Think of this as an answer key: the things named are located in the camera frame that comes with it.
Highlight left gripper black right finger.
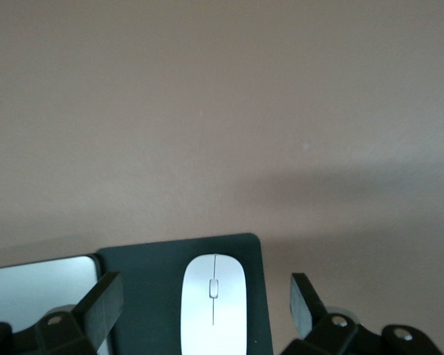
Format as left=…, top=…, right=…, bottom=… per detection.
left=280, top=273, right=441, bottom=355

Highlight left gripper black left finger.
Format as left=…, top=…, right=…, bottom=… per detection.
left=0, top=272, right=125, bottom=355

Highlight white computer mouse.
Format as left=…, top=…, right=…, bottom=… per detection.
left=180, top=253, right=248, bottom=355

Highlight black mouse pad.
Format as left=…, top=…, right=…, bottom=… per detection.
left=95, top=231, right=275, bottom=355

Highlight silver closed laptop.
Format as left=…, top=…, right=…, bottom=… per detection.
left=0, top=254, right=112, bottom=355

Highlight brown table cover sheet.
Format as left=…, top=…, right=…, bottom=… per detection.
left=0, top=0, right=444, bottom=355

